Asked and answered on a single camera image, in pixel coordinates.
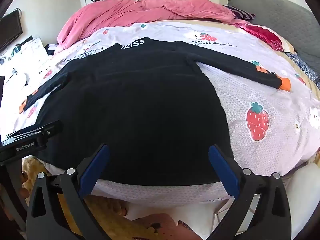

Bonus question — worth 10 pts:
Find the striped pillow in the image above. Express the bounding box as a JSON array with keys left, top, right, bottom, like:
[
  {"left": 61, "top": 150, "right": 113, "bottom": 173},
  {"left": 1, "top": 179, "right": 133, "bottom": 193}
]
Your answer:
[{"left": 223, "top": 5, "right": 255, "bottom": 21}]

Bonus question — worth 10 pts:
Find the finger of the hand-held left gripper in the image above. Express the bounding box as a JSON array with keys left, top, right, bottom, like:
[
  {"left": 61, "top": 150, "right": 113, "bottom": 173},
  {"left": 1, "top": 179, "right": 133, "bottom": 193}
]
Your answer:
[{"left": 5, "top": 120, "right": 63, "bottom": 142}]

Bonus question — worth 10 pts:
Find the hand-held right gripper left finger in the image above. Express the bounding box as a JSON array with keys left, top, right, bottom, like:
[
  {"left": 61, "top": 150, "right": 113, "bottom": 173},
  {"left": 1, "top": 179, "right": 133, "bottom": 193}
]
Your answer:
[{"left": 26, "top": 144, "right": 111, "bottom": 240}]

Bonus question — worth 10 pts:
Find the beige bed sheet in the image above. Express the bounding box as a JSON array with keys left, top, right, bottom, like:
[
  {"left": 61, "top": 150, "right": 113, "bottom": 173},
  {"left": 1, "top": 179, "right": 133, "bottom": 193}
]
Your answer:
[{"left": 281, "top": 39, "right": 298, "bottom": 55}]

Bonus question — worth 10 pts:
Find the yellow fluffy rug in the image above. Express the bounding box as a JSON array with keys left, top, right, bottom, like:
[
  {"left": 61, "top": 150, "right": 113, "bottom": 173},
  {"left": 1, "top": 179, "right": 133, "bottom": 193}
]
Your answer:
[{"left": 20, "top": 155, "right": 88, "bottom": 237}]

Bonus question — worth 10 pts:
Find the pink slipper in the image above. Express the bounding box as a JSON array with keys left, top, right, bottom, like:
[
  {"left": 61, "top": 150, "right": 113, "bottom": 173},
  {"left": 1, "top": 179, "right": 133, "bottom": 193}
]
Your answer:
[{"left": 136, "top": 213, "right": 193, "bottom": 240}]

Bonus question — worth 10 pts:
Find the white drawer cabinet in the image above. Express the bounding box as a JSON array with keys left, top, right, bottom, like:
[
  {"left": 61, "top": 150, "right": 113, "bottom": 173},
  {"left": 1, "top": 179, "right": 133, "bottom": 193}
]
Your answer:
[{"left": 11, "top": 37, "right": 49, "bottom": 67}]

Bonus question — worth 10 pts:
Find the black sweater with orange cuffs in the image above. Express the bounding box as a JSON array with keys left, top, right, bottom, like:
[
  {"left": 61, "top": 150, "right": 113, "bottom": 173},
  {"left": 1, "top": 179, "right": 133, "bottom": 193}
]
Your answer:
[{"left": 19, "top": 37, "right": 292, "bottom": 187}]

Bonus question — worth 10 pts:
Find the pink duvet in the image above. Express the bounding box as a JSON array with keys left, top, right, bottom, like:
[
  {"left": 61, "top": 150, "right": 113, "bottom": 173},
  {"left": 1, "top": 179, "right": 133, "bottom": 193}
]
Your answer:
[{"left": 57, "top": 0, "right": 253, "bottom": 51}]

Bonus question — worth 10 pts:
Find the dark clothes pile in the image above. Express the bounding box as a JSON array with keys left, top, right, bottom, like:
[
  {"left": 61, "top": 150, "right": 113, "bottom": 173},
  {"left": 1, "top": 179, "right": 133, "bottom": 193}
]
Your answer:
[{"left": 45, "top": 44, "right": 59, "bottom": 56}]

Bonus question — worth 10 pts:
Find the blue floral cloth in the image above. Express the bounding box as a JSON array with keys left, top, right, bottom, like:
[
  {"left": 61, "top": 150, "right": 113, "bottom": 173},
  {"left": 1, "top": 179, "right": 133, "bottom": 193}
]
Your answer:
[{"left": 285, "top": 52, "right": 320, "bottom": 88}]

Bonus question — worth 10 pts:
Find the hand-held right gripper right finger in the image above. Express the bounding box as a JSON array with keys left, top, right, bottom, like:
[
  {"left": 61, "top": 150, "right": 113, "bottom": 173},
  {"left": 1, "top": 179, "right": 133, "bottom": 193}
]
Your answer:
[{"left": 208, "top": 144, "right": 293, "bottom": 240}]

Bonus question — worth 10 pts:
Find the black monitor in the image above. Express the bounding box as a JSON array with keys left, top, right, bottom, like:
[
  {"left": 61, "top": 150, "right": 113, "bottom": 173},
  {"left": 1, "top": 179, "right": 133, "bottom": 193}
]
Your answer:
[{"left": 0, "top": 9, "right": 23, "bottom": 53}]

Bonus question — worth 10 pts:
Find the strawberry printed blanket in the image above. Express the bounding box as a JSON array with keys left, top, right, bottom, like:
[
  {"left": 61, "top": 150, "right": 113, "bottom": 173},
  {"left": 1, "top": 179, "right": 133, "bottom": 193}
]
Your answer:
[{"left": 0, "top": 21, "right": 320, "bottom": 205}]

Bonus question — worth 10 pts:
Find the red cloth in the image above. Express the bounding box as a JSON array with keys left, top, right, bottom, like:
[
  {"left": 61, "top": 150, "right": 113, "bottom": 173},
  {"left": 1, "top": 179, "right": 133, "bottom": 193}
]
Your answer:
[{"left": 239, "top": 24, "right": 284, "bottom": 52}]

